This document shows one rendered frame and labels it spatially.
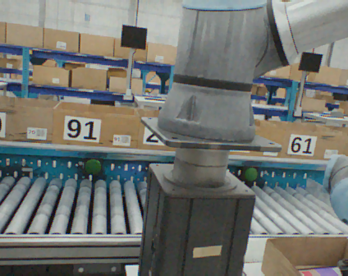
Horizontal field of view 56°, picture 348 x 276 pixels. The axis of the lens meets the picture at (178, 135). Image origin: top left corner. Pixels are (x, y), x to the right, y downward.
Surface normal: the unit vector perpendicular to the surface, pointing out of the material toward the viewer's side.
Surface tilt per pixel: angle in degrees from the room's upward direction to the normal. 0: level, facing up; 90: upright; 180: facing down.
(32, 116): 90
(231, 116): 70
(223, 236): 90
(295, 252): 89
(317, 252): 89
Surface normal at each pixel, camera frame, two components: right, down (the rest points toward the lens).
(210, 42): -0.25, 0.15
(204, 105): -0.11, -0.17
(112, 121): 0.22, 0.22
